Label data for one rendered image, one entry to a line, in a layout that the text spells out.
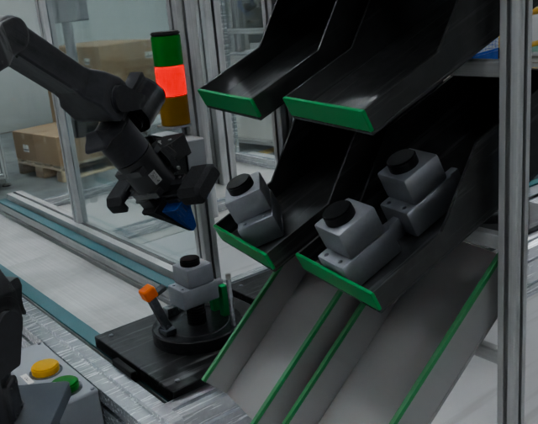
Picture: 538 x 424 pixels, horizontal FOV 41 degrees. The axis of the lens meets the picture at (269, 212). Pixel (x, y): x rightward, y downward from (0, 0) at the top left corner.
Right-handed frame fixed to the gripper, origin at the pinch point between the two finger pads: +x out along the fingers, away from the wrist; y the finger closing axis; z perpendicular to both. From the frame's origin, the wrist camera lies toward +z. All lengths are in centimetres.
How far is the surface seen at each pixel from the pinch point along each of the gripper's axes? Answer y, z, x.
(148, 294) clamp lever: 2.8, -11.6, 4.2
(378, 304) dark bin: -43.1, -22.4, -8.0
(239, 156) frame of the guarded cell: 95, 110, 80
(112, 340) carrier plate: 14.1, -15.3, 11.0
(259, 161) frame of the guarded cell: 84, 106, 80
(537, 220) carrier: -30, 46, 57
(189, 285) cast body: 0.0, -7.3, 7.9
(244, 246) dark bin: -24.4, -14.8, -8.2
